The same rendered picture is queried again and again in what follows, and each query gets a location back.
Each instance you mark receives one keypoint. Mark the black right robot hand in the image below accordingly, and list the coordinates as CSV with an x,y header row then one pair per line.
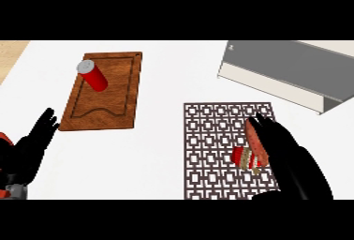
x,y
296,162

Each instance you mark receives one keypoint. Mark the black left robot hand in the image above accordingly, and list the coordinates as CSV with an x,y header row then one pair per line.
x,y
29,150

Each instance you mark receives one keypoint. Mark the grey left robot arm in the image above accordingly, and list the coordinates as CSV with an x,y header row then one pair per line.
x,y
12,189

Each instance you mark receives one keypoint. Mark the red striped cupcake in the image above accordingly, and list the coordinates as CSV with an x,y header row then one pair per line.
x,y
251,153

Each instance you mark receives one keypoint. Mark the brown patterned placemat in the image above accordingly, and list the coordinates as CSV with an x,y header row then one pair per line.
x,y
216,150

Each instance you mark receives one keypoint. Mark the grey tiered shelf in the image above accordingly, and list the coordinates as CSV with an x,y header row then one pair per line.
x,y
296,75

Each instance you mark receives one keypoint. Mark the brown wooden cutting board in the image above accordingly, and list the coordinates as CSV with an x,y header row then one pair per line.
x,y
104,90

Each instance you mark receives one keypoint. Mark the red can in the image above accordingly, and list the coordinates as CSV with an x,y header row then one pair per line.
x,y
95,76

